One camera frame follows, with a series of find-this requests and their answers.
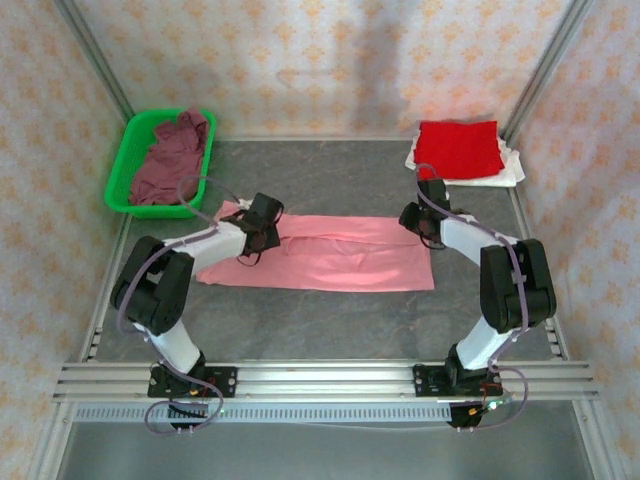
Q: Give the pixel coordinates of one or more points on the pink t-shirt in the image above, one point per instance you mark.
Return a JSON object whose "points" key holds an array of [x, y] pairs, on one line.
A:
{"points": [[350, 260]]}

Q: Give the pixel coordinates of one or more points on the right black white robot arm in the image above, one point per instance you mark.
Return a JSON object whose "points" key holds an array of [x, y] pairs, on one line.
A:
{"points": [[520, 290]]}

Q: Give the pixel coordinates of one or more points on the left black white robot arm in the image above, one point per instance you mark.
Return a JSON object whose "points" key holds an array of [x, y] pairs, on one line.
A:
{"points": [[160, 295]]}

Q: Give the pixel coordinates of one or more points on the red folded t-shirt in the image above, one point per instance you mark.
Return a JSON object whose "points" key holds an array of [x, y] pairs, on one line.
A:
{"points": [[457, 150]]}

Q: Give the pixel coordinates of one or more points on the white folded t-shirt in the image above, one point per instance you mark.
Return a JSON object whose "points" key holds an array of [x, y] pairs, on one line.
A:
{"points": [[512, 167]]}

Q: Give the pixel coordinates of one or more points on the maroon t-shirt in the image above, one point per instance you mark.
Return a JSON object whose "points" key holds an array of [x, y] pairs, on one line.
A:
{"points": [[165, 170]]}

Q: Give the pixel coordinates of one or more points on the green plastic basket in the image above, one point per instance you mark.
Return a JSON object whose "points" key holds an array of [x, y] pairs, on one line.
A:
{"points": [[117, 175]]}

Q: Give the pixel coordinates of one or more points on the small green circuit board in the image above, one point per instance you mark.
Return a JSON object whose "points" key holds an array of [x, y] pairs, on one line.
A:
{"points": [[496, 403]]}

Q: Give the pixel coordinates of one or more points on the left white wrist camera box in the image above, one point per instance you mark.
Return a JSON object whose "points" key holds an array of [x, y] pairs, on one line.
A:
{"points": [[244, 204]]}

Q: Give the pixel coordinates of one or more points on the aluminium table edge rail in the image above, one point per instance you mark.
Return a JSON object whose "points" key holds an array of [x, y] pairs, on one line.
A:
{"points": [[320, 138]]}

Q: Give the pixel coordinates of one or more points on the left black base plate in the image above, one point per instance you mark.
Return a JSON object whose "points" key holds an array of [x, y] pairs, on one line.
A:
{"points": [[227, 382]]}

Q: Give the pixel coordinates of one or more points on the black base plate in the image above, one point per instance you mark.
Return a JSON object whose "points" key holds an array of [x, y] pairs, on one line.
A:
{"points": [[227, 382], [425, 382]]}

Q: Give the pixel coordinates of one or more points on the aluminium mounting rail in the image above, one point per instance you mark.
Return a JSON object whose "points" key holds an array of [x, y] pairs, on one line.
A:
{"points": [[320, 380]]}

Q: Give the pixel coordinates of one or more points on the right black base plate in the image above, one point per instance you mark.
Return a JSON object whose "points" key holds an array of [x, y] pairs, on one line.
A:
{"points": [[425, 382]]}

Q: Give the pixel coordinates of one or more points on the aluminium frame post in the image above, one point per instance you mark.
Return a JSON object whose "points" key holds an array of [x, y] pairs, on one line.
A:
{"points": [[547, 65], [95, 55]]}

